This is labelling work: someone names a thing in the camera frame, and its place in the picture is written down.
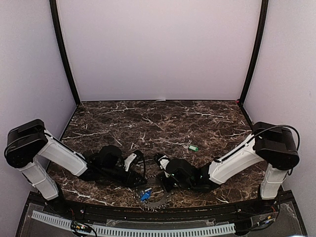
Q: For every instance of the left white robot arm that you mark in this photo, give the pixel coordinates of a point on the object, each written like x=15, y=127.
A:
x=31, y=140

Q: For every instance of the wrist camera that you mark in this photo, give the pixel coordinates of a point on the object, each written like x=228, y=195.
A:
x=132, y=159
x=162, y=161

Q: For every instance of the right black frame post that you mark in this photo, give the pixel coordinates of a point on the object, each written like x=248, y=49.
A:
x=255, y=51

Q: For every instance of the white slotted cable duct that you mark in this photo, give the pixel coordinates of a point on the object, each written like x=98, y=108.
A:
x=120, y=228

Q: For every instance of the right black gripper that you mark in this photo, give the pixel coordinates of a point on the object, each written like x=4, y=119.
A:
x=167, y=187

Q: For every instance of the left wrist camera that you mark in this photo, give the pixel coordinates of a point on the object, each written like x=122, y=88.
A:
x=132, y=159

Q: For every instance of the black disc with keyrings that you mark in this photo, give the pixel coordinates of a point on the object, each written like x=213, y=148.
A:
x=159, y=196

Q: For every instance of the black front rail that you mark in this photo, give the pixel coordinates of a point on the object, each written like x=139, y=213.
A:
x=89, y=211

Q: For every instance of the blue key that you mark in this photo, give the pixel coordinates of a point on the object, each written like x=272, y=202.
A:
x=145, y=194

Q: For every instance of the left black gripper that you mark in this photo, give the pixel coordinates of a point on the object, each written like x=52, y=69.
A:
x=131, y=178

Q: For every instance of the left black frame post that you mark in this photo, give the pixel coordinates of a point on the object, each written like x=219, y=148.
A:
x=62, y=50

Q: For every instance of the green key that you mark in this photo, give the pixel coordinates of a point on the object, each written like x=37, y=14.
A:
x=191, y=147

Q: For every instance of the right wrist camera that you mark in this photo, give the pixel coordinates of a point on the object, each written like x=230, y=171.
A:
x=162, y=161

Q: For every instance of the black frame post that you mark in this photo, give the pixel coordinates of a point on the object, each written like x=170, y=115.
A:
x=62, y=50
x=255, y=51

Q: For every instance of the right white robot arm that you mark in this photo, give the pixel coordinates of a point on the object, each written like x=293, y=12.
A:
x=274, y=144

